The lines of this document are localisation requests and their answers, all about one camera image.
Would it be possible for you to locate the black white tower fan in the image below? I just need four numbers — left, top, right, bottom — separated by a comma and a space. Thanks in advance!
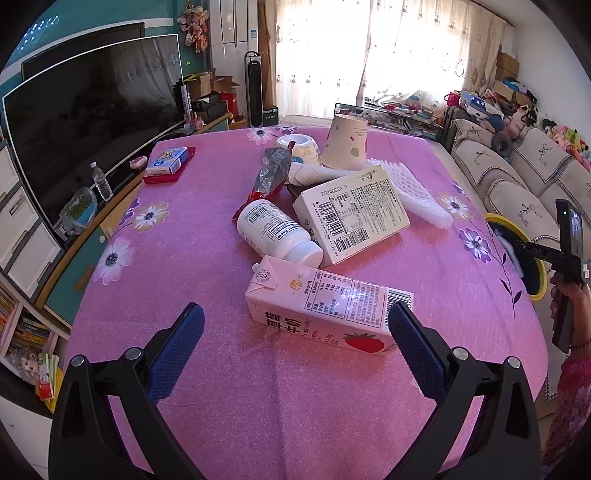
245, 51, 266, 128

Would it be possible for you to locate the person's right hand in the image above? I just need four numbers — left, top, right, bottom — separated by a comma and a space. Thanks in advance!
549, 281, 591, 352

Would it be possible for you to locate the black yellow-rimmed trash bin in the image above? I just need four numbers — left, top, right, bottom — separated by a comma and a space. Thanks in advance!
484, 213, 550, 303

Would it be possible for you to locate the clear plastic bag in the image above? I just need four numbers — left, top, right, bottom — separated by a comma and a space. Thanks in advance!
59, 187, 99, 236

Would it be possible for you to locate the white pill bottle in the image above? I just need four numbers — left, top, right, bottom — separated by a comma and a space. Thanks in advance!
236, 199, 325, 268

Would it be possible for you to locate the beige cardboard box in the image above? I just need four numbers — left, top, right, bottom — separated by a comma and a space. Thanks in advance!
292, 165, 411, 268

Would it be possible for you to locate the glass coffee table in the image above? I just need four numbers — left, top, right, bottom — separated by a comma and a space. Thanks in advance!
333, 102, 451, 139

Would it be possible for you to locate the clear water bottle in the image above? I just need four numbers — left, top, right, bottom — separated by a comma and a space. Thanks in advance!
90, 161, 114, 202

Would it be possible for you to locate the white foam fruit net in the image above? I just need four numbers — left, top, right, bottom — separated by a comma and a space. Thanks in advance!
367, 158, 454, 230
288, 161, 352, 186

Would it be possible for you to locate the grey neck pillow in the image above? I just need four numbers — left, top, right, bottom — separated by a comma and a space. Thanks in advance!
492, 134, 513, 162

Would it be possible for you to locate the black tall box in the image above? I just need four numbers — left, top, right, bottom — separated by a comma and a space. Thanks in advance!
178, 80, 194, 123

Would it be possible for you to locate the sheer patterned curtain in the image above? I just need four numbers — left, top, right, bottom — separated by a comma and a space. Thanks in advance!
274, 0, 504, 121

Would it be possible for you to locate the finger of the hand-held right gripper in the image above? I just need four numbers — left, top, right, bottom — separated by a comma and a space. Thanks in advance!
499, 228, 561, 268

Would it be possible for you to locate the red silver snack wrapper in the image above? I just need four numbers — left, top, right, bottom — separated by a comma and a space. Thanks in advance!
232, 142, 296, 222

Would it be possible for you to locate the small blue box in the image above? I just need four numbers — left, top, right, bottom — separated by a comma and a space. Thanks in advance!
147, 147, 191, 175

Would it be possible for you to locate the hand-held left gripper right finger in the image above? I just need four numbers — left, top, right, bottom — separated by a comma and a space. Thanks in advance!
387, 302, 543, 480

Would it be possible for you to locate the white drawer cabinet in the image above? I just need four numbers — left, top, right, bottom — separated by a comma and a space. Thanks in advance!
0, 138, 63, 301

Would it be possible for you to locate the open cardboard box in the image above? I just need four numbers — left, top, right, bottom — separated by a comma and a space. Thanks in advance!
210, 76, 242, 95

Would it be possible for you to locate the white plastic cup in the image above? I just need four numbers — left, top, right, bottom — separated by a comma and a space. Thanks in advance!
272, 134, 322, 167

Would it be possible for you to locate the person's right forearm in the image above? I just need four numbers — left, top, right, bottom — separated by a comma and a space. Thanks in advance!
542, 344, 591, 480

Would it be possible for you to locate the bookshelf with books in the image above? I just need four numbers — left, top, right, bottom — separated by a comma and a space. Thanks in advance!
0, 277, 70, 402

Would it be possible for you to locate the beige sofa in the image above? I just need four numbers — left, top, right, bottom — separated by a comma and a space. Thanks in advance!
450, 117, 591, 278

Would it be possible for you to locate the black flat television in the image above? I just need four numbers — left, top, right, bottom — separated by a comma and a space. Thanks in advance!
2, 33, 185, 238

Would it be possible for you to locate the pink floral table cover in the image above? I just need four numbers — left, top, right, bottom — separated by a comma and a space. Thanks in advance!
62, 127, 550, 480

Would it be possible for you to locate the pink strawberry milk carton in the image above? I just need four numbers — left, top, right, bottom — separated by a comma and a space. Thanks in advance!
245, 255, 415, 357

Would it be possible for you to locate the white refrigerator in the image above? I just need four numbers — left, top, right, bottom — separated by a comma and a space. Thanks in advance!
210, 0, 259, 121

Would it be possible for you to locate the beige paper cup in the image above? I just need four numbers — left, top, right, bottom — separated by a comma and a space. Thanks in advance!
320, 114, 370, 171

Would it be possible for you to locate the red flat tray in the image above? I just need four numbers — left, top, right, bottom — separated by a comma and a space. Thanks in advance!
142, 147, 197, 185

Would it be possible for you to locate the stack of cardboard boxes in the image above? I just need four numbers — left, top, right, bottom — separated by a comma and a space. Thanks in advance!
494, 52, 532, 100

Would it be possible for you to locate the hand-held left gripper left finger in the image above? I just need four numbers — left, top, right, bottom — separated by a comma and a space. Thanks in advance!
48, 302, 206, 480

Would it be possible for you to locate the teal television cabinet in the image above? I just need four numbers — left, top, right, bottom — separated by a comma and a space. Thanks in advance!
34, 113, 232, 324

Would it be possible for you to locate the pile of plush toys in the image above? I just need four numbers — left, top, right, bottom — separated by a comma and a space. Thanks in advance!
480, 78, 591, 171

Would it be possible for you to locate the artificial flower bunch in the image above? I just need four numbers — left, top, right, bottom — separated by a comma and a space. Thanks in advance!
178, 0, 211, 54

